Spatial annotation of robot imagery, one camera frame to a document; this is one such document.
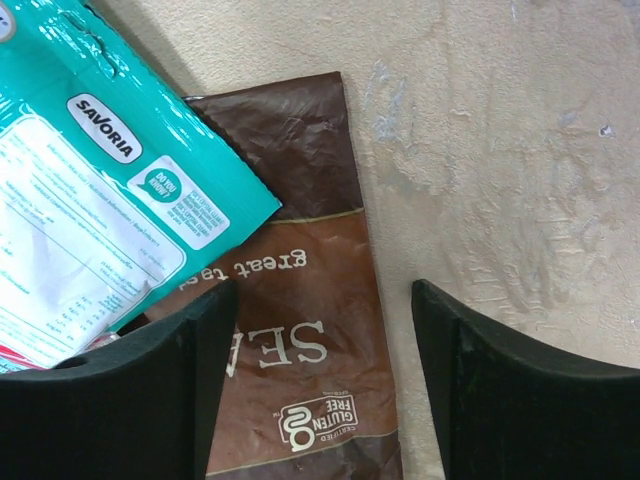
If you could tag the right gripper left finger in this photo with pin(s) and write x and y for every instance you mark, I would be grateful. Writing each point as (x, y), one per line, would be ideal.
(141, 407)

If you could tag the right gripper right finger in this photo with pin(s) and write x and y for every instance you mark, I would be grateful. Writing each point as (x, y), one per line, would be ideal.
(507, 406)

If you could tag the brown m&m's bag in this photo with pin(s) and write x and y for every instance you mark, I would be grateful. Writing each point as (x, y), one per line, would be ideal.
(309, 390)

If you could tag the teal snack packet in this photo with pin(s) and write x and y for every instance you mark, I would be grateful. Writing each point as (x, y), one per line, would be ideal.
(113, 191)

